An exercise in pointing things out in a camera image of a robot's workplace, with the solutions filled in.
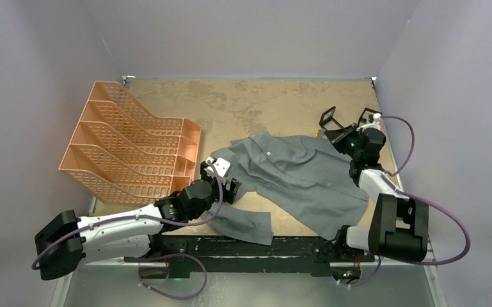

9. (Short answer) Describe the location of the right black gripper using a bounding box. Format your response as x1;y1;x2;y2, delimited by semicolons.
324;123;363;160

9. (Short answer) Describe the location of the grey button-up shirt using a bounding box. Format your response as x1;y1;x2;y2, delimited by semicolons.
211;132;369;240

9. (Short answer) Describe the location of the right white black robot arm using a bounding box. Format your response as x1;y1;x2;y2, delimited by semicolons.
324;125;429;262

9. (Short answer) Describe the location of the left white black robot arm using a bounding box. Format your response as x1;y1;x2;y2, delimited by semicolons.
31;157;240;281

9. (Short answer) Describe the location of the orange plastic file organizer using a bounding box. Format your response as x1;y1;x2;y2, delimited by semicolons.
59;81;202;206

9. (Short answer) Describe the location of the left black display frame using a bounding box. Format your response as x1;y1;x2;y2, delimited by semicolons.
319;106;344;132

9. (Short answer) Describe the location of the black display frame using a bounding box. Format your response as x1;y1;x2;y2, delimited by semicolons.
357;107;383;126
319;106;344;132

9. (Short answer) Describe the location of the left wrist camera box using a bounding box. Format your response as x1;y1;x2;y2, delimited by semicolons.
205;157;231;177

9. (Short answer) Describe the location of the right black display frame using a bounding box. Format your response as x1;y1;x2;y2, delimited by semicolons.
357;107;383;126

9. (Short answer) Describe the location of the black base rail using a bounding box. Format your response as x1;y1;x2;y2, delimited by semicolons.
124;235;375;278

